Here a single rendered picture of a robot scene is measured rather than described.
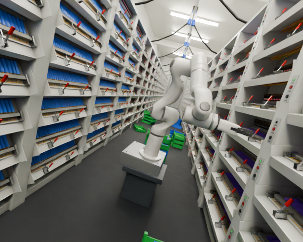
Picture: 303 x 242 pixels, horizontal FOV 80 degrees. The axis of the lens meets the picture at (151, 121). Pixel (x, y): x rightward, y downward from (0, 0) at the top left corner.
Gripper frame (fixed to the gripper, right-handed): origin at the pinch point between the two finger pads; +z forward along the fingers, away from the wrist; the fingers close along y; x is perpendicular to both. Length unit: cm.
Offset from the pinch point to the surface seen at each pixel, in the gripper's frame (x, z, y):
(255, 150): -8.8, 11.3, -10.0
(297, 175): -7.3, 11.1, 23.5
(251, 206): -32.9, 12.0, 4.9
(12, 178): -62, -111, 6
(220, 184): -47, 13, -42
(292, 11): 70, 11, -30
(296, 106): 17.1, 13.0, 4.5
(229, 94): 25, 21, -136
